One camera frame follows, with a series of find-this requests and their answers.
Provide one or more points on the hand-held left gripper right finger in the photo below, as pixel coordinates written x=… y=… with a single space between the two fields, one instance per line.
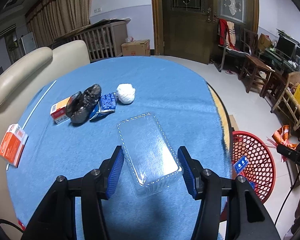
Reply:
x=187 y=172

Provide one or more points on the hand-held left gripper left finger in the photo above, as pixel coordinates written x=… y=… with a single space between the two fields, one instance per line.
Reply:
x=115 y=172

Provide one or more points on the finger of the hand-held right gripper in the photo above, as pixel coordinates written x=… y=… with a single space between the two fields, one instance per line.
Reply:
x=287 y=150

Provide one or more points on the red plastic basket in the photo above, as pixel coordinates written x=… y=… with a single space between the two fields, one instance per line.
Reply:
x=260 y=155

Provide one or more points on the clear plastic container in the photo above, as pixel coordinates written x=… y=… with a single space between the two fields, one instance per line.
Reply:
x=147 y=145

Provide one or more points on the blue white printed wrapper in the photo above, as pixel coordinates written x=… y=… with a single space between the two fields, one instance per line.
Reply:
x=241 y=164

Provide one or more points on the blue white snack packet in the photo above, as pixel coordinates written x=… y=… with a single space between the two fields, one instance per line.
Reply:
x=106 y=103

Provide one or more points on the black plastic bag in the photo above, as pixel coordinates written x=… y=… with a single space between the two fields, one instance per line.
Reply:
x=83 y=102

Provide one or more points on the red yellow cardboard box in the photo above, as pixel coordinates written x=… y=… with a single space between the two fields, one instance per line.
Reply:
x=58 y=110

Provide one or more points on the orange plastic bag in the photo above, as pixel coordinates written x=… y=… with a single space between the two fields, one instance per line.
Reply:
x=281 y=133

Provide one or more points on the bamboo chair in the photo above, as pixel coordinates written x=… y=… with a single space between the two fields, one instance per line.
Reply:
x=290 y=97

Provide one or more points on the dark red cloth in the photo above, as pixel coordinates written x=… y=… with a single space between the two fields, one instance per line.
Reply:
x=225 y=211

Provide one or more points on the flat cardboard piece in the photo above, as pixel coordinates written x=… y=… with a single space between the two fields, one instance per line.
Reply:
x=233 y=123

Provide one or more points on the blue tablecloth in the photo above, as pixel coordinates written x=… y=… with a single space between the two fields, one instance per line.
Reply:
x=165 y=92

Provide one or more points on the dark wooden chair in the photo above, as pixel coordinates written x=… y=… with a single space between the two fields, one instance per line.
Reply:
x=255 y=62

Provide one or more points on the red slipper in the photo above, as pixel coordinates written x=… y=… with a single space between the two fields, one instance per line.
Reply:
x=230 y=72

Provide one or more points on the black computer monitor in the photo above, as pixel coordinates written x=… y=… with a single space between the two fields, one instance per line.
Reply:
x=285 y=46

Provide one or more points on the orange white tissue pack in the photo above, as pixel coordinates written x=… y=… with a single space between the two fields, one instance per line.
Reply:
x=11 y=145

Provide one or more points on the thin white rod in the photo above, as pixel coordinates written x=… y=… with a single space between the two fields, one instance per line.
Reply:
x=53 y=84

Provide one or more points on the open brown cardboard box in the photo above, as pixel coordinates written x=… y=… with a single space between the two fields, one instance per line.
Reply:
x=263 y=42

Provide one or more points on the brown cardboard carton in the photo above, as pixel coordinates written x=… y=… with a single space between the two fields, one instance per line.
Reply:
x=136 y=48

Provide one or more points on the wooden baby crib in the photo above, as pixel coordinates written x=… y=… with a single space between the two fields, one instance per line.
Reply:
x=102 y=42

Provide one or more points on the red striped cloth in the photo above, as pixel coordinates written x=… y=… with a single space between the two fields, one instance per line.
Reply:
x=225 y=33

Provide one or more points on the beige leather sofa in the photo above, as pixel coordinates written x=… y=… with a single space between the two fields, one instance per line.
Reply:
x=20 y=67

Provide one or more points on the dark wooden door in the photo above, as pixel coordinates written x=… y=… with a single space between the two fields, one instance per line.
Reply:
x=190 y=30

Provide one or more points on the white framed panel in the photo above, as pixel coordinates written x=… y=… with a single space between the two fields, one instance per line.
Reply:
x=29 y=43

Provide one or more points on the beige curtain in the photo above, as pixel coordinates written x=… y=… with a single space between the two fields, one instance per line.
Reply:
x=62 y=10

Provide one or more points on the metal frame chair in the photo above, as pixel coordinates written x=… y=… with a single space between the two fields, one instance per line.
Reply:
x=231 y=52

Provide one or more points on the white wall socket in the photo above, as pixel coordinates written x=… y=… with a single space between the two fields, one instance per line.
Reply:
x=97 y=10

